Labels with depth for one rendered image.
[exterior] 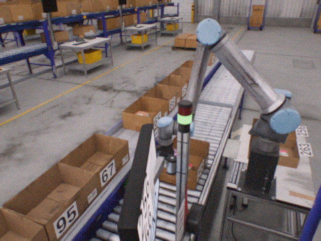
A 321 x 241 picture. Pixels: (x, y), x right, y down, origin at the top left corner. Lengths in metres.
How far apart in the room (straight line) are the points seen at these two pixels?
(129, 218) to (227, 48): 0.95
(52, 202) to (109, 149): 0.55
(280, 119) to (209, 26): 0.59
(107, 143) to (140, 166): 1.20
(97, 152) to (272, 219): 1.82
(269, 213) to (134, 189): 2.31
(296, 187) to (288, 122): 0.75
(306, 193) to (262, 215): 0.88
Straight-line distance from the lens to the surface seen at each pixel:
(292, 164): 2.23
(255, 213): 2.84
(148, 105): 2.54
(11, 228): 1.62
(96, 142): 1.99
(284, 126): 1.44
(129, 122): 2.24
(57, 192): 1.74
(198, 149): 2.09
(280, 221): 2.85
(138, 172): 0.72
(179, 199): 1.11
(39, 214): 1.65
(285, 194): 1.98
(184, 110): 0.85
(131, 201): 0.64
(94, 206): 1.59
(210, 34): 1.28
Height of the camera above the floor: 2.01
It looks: 28 degrees down
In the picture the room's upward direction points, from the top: straight up
